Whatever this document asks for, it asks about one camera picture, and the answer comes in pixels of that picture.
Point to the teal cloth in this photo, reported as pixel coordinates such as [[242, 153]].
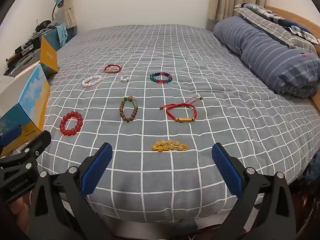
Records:
[[62, 32]]

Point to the beige side curtain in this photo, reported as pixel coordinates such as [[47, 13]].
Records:
[[70, 17]]

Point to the blue patchwork pillow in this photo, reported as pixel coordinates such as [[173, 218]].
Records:
[[275, 15]]

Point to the blue desk lamp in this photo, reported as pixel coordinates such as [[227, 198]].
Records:
[[59, 3]]

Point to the grey plaid pillow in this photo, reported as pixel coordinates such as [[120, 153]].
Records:
[[250, 13]]

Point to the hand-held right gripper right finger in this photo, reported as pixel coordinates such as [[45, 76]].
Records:
[[225, 170]]

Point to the rolled blue striped duvet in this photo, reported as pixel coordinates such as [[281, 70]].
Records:
[[262, 52]]

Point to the blue and yellow box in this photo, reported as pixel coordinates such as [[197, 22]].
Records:
[[32, 97]]

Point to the silver cassette radio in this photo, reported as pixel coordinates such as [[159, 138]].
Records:
[[25, 60]]

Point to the pearl earrings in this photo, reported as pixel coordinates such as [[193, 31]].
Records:
[[124, 79]]

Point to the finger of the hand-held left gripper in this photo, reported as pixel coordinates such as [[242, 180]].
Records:
[[10, 136], [41, 141]]

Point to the teal suitcase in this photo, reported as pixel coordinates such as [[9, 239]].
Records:
[[51, 38]]

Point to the person's left hand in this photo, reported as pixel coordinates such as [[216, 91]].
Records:
[[15, 213]]

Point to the black device on desk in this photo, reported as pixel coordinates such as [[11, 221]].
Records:
[[43, 25]]

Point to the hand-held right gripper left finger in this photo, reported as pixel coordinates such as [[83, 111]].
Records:
[[100, 165]]

